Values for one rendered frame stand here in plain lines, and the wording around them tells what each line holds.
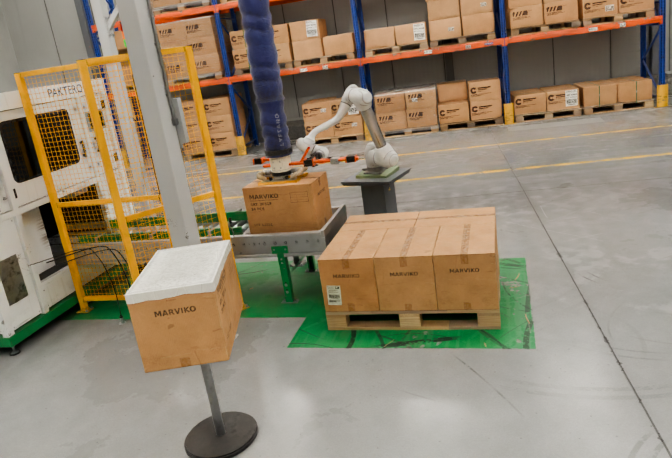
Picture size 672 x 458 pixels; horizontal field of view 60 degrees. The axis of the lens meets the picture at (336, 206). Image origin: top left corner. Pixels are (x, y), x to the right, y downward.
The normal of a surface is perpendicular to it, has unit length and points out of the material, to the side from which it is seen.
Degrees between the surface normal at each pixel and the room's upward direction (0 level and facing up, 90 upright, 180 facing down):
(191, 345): 90
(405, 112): 90
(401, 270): 90
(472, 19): 88
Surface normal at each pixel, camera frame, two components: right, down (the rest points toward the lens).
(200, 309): 0.04, 0.26
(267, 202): -0.28, 0.29
